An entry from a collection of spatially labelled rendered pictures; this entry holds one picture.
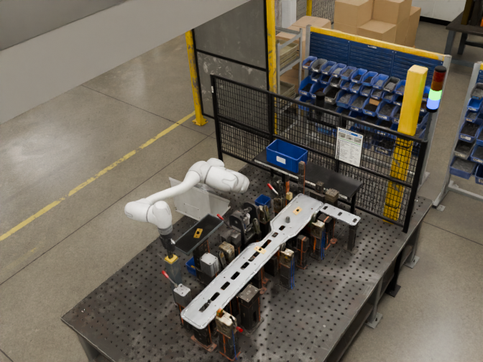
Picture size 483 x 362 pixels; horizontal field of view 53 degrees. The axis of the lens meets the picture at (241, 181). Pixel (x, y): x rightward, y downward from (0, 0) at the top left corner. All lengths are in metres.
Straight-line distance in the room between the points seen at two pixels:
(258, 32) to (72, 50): 4.86
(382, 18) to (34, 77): 7.28
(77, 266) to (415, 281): 3.10
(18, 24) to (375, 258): 3.47
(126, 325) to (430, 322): 2.40
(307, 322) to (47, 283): 2.56
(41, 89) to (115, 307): 3.15
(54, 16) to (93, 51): 0.06
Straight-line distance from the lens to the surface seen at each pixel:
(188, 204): 4.00
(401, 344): 4.22
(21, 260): 5.25
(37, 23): 0.48
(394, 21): 7.58
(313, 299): 3.47
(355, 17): 7.38
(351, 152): 3.79
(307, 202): 3.71
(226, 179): 3.25
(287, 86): 6.15
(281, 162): 3.97
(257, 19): 5.29
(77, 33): 0.51
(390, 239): 3.94
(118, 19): 0.54
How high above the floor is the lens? 3.44
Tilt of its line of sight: 39 degrees down
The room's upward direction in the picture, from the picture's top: 4 degrees counter-clockwise
